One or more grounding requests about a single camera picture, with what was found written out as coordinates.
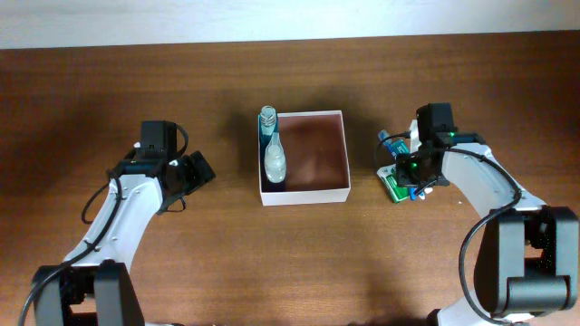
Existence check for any purple foam soap pump bottle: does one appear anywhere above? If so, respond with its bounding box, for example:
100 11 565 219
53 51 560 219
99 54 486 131
264 132 286 192

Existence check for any blue disposable razor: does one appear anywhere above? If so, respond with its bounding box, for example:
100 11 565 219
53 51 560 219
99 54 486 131
409 187 418 201

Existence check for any small toothpaste tube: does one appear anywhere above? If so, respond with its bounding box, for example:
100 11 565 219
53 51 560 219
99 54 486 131
390 139 410 158

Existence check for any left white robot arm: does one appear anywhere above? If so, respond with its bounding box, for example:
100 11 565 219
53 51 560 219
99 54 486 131
18 120 216 325

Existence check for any teal mouthwash bottle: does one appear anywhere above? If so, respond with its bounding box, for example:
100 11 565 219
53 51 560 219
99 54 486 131
259 105 278 149

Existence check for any pink cardboard box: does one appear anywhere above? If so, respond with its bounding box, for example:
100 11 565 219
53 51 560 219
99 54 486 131
258 110 352 206

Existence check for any blue toothbrush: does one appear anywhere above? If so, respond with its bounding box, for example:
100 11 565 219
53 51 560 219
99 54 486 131
378 130 426 200

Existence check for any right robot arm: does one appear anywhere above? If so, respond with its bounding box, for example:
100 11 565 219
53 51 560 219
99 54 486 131
395 103 579 326

